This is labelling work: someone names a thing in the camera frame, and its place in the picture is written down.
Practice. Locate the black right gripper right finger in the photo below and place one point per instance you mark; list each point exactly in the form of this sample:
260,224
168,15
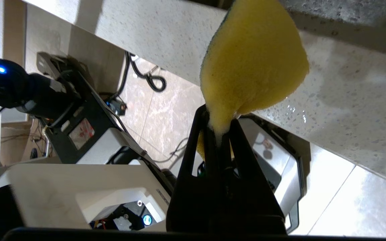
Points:
253,211

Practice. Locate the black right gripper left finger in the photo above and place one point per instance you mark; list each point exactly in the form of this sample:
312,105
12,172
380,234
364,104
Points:
196,207

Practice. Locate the yellow green sponge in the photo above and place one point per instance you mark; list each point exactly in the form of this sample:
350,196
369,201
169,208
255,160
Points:
253,63

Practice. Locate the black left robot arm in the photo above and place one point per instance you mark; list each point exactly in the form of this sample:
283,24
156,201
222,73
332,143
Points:
12,87

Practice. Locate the black white robot base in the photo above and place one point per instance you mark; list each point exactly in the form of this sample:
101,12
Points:
89,110

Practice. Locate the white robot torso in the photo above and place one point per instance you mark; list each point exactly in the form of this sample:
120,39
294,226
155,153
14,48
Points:
45,187

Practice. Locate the white glossy cabinet door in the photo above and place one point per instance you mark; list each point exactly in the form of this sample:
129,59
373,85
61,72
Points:
45,30
92,53

